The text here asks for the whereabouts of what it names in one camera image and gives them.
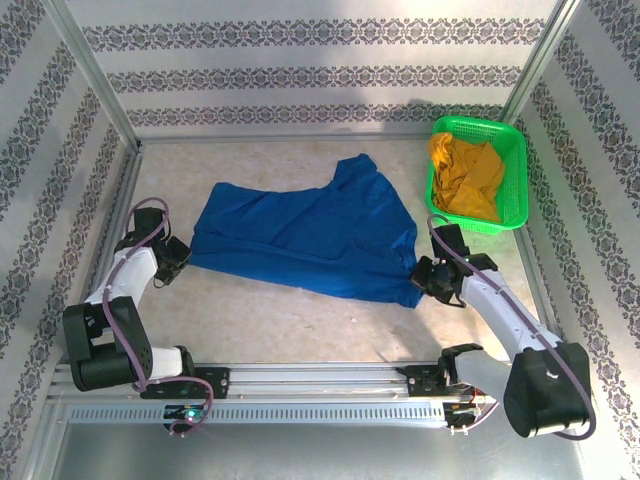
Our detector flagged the green plastic basket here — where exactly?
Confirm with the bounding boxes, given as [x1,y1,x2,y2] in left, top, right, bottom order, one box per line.
[424,114,530,237]

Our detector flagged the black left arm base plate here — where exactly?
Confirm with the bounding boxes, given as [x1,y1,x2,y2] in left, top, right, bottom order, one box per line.
[139,366,232,401]

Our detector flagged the blue printed t-shirt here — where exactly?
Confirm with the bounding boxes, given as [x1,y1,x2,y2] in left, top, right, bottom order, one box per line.
[188,153,425,310]

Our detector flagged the aluminium table side rail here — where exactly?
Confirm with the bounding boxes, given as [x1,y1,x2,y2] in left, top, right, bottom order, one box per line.
[67,142,146,365]
[514,229,571,361]

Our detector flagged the slotted metal cable duct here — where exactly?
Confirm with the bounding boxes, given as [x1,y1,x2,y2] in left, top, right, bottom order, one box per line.
[67,401,451,427]

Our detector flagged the sheet metal shelf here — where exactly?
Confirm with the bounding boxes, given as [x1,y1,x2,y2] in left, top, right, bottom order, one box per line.
[29,399,601,480]

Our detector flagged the aluminium corner post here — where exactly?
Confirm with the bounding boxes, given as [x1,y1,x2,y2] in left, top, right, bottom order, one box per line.
[42,0,144,151]
[499,0,584,124]

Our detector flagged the aluminium table end rail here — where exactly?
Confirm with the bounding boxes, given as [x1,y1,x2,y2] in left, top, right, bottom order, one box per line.
[137,130,436,147]

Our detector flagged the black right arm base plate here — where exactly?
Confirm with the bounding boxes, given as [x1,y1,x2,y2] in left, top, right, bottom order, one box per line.
[398,363,499,399]

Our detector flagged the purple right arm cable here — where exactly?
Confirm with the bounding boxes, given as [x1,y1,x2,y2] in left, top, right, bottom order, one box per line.
[427,213,598,441]

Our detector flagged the orange cloth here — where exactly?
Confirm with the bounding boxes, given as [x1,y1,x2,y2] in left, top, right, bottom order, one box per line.
[427,131,506,224]

